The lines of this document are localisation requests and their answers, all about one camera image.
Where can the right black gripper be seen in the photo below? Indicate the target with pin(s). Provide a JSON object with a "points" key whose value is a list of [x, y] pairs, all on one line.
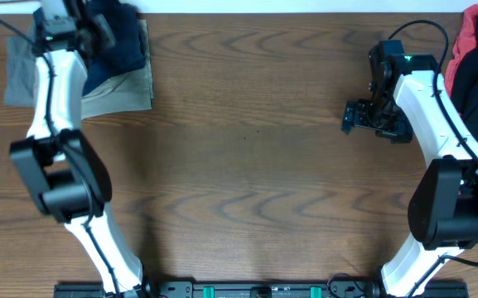
{"points": [[356, 115]]}

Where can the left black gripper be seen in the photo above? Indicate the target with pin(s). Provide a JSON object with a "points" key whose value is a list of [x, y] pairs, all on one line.
{"points": [[106, 26]]}

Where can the dark blue shorts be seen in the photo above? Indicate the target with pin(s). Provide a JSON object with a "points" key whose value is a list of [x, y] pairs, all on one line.
{"points": [[127, 54]]}

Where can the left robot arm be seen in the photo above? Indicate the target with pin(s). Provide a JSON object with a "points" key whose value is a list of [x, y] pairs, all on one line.
{"points": [[62, 172]]}

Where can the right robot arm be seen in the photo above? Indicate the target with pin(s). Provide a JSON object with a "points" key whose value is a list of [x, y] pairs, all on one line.
{"points": [[408, 102]]}

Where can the folded grey garment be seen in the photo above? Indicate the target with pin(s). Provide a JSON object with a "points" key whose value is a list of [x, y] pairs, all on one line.
{"points": [[21, 71]]}

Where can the folded khaki shorts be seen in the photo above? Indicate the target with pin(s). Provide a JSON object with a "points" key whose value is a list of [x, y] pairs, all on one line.
{"points": [[128, 92]]}

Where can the red garment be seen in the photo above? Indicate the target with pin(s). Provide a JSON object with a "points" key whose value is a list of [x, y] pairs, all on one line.
{"points": [[465, 42]]}

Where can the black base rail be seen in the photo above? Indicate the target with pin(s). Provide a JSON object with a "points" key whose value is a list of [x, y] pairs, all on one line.
{"points": [[185, 289]]}

